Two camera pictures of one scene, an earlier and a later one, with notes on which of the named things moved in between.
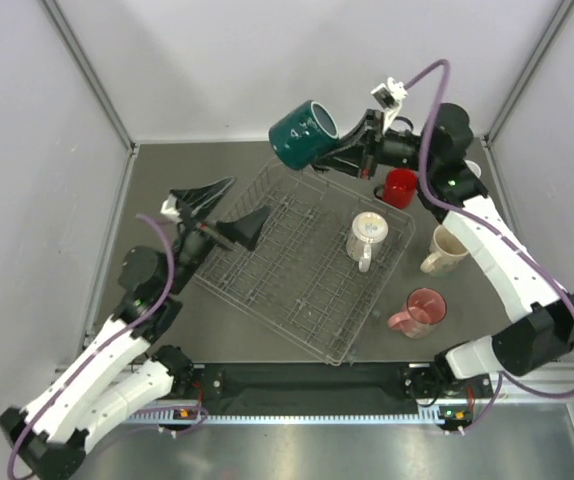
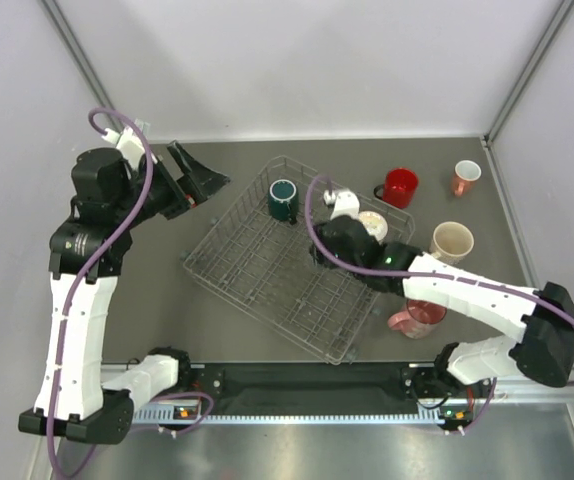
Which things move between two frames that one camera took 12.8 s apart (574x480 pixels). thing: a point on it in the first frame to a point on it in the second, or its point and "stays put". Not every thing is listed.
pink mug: [423, 310] stays put
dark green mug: [298, 137] to [284, 200]
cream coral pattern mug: [446, 253] stays put
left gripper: [201, 203] to [205, 181]
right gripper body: [398, 150] to [325, 261]
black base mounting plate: [228, 385] stays put
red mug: [398, 187] stays put
